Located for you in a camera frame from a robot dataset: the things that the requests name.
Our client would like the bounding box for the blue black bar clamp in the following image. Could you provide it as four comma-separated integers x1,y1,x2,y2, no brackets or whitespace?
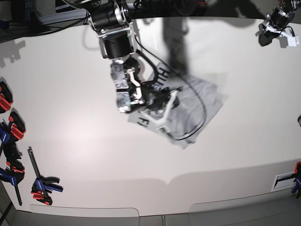
0,142,25,205

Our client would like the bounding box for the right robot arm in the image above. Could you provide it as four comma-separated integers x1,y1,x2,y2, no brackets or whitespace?
80,0,181,113

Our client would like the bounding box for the aluminium frame rail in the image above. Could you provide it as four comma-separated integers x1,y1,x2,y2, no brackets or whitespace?
37,9,86,25

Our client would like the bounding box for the blue red bar clamp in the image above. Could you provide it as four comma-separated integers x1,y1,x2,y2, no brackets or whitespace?
0,111,26,153

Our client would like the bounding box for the blue clamp at right edge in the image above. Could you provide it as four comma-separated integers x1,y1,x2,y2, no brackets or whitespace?
277,161,301,200

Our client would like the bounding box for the small blue bar clamp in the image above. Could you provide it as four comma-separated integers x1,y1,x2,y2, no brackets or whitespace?
27,147,63,206

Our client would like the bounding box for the black camera cable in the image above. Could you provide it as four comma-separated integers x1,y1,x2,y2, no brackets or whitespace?
134,32,207,141

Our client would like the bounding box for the red black clamp top left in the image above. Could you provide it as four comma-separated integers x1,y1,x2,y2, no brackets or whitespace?
0,81,13,113

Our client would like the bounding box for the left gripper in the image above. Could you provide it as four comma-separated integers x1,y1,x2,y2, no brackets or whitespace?
258,21,289,47

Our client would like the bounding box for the grey T-shirt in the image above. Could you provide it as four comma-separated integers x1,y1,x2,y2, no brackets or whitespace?
128,63,223,149

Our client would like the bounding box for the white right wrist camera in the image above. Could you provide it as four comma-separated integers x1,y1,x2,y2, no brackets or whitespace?
140,89,181,139

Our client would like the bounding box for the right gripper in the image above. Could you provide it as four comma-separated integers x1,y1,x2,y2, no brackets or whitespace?
145,86,182,114

